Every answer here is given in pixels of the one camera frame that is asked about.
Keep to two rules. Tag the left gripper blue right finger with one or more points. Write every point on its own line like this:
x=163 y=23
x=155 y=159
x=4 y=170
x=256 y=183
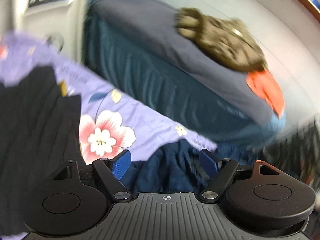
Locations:
x=220 y=171

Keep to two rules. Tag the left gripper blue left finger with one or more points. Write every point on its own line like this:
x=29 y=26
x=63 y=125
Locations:
x=109 y=173

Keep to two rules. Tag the navy blue jacket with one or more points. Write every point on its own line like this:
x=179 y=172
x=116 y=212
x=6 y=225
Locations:
x=173 y=168

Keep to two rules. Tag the lilac floral bed sheet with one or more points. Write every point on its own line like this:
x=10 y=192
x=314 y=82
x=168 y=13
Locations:
x=110 y=120

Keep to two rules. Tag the black storage rack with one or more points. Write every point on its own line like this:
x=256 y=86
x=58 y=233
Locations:
x=298 y=153

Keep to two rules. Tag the black quilted jacket yellow lining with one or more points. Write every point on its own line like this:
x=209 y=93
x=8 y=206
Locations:
x=39 y=132

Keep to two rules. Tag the orange cloth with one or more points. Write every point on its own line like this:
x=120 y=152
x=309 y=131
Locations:
x=264 y=85

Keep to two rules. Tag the olive brown fleece jacket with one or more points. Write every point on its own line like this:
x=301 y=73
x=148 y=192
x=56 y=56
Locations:
x=227 y=42

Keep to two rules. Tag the white shelf cabinet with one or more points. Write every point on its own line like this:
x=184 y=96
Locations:
x=60 y=23

